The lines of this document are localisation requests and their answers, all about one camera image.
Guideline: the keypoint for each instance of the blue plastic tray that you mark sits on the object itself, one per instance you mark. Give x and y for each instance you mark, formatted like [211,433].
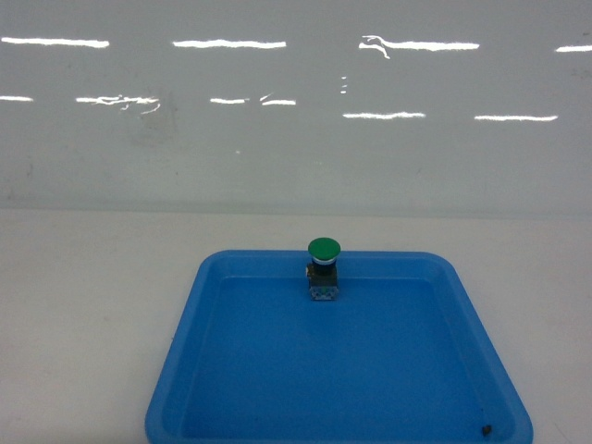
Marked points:
[400,356]

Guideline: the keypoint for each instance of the green mushroom push button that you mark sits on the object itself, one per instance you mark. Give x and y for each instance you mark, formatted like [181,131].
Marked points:
[321,271]

